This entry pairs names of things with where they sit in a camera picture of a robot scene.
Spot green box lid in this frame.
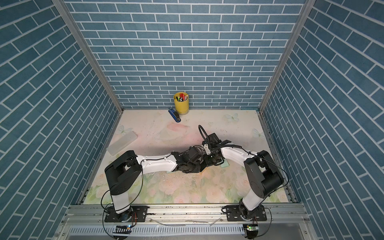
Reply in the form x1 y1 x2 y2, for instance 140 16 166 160
220 159 230 168

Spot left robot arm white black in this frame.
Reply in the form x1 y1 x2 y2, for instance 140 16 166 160
105 147 207 214

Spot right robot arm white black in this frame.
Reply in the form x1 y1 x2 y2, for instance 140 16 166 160
198 125 285 219

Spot blue stapler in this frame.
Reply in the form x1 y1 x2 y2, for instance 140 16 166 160
168 108 181 123

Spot yellow pen cup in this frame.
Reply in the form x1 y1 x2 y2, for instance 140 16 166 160
174 92 189 115

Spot markers in cup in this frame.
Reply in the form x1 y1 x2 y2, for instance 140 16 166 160
175 93 189 102

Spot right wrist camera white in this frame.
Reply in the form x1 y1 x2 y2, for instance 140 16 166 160
203 144 211 155

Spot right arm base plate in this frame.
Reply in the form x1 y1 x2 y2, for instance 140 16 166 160
221 205 267 222

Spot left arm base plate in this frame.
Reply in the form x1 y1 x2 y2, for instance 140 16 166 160
104 206 149 224

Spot aluminium front rail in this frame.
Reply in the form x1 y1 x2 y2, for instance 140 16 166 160
54 203 317 240

